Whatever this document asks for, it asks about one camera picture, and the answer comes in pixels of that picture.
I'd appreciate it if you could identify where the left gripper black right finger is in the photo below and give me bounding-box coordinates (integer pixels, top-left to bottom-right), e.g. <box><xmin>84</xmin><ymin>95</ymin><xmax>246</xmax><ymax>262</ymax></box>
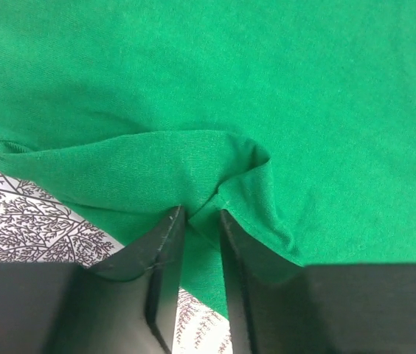
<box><xmin>220</xmin><ymin>210</ymin><xmax>416</xmax><ymax>353</ymax></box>

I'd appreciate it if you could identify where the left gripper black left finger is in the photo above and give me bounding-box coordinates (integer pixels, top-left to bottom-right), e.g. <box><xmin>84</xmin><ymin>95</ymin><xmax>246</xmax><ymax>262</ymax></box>
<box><xmin>0</xmin><ymin>206</ymin><xmax>185</xmax><ymax>353</ymax></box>

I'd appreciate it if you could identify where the green t-shirt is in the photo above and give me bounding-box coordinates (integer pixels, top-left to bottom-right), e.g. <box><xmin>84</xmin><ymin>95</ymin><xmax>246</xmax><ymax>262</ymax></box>
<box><xmin>0</xmin><ymin>1</ymin><xmax>416</xmax><ymax>314</ymax></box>

